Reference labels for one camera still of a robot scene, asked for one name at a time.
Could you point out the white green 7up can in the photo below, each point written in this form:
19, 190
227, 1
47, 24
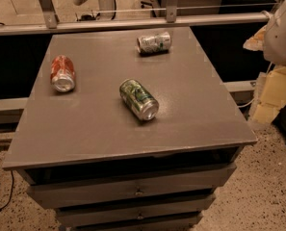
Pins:
155, 43

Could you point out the orange soda can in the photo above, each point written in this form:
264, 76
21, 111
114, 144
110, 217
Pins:
62, 75

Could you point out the grey metal railing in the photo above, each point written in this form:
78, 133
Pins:
30, 17

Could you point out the grey drawer cabinet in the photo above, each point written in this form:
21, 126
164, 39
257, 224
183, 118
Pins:
86, 155

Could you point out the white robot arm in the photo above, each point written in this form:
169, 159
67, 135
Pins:
274, 48

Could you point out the yellow foam blocks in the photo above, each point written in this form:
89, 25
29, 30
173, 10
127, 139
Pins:
269, 95

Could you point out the green soda can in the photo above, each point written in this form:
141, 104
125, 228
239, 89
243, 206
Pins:
137, 98

